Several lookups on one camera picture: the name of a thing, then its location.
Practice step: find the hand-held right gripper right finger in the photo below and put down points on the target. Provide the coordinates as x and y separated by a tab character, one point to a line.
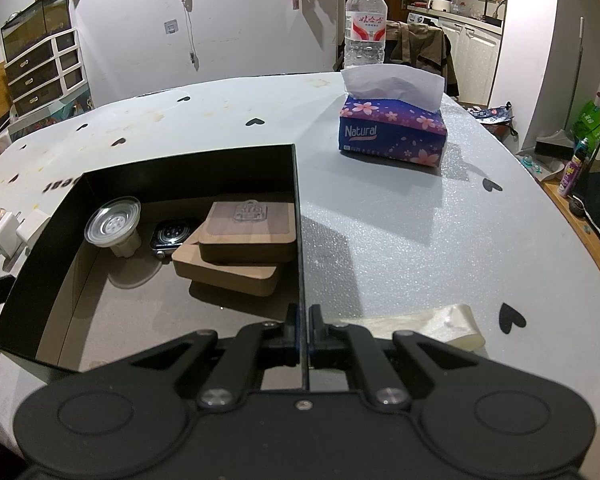
316	332

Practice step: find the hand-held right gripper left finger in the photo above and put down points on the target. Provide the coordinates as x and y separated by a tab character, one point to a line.
291	332

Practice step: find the white charger plug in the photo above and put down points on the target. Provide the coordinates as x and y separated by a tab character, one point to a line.
5	234

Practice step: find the carved wooden block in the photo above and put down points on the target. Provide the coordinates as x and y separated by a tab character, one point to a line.
230	277

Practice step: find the wooden coaster with clear hook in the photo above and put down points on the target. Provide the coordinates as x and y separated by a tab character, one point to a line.
250	235

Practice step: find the clear suction cup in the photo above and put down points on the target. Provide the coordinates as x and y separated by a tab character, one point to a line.
112	222

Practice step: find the black smartwatch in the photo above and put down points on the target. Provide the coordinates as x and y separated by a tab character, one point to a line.
170	235

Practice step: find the black cardboard box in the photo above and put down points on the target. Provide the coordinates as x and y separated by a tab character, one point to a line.
180	170

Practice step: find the small white box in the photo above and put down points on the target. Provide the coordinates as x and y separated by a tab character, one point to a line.
32	226

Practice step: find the teal printed cabinet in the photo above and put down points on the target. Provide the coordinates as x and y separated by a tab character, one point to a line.
62	107

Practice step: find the purple floral tissue pack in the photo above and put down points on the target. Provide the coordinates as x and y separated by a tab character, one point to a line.
392	125

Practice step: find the white drawer cabinet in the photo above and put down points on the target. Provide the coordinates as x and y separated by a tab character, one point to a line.
45	72

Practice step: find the glass fish tank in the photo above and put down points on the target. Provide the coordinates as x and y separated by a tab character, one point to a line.
35	25

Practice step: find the dark snack wrapper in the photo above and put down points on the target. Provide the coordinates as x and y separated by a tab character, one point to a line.
495	117

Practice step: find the brown jacket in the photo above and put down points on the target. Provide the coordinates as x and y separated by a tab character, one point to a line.
422	47

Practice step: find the pink spray can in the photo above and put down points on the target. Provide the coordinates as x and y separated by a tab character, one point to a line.
575	167

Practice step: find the clear water bottle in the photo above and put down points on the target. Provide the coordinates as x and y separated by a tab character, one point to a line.
365	25

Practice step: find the grey dustpan with broom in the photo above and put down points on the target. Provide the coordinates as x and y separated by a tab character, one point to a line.
560	130

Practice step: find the white washing machine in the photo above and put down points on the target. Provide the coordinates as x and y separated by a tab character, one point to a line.
420	19

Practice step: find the green plastic bag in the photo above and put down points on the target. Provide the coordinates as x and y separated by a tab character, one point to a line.
590	120

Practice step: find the white kitchen appliance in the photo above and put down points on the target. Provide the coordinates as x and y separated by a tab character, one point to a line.
440	4

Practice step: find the grey wall socket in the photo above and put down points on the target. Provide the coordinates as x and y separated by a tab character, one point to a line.
171	26

